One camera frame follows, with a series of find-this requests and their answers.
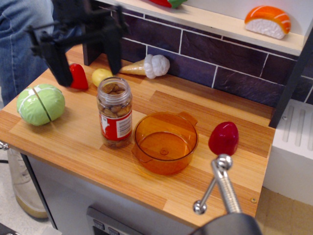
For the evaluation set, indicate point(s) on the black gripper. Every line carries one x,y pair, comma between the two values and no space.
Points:
78,30

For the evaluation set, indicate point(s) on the clear almond jar red label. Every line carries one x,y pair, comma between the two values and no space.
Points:
114,102

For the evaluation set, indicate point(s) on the orange transparent plastic pot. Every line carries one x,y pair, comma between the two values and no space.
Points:
164,142

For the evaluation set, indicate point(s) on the dark shelf left support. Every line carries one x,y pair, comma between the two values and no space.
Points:
91,51

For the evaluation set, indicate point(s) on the red toy strawberry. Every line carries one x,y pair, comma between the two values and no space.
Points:
79,77

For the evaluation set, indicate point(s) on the person in blue jeans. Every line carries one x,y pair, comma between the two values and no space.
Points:
18,66

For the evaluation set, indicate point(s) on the toy ice cream cone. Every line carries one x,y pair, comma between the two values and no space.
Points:
151,66

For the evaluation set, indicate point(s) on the green toy cabbage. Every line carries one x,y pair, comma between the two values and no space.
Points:
40,104

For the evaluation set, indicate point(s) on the red toy chili pepper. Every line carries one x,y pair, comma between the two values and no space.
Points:
169,3

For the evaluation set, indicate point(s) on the light wooden shelf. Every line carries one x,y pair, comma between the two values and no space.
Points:
214,23

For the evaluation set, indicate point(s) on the small metal knob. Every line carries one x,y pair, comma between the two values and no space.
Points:
4,146

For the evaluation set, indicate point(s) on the beige shoe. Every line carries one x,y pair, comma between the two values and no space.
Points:
23,186

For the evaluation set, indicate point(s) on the grey cabinet with control panel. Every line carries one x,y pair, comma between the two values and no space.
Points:
67,198

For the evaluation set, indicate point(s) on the dark red toy egg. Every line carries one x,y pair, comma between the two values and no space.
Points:
224,139

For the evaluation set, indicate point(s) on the toy salmon sushi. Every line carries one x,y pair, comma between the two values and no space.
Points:
268,20

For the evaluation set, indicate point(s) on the white ribbed appliance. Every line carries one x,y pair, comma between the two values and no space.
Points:
290,166

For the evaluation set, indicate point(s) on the dark shelf side post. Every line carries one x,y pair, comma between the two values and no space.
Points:
293,78

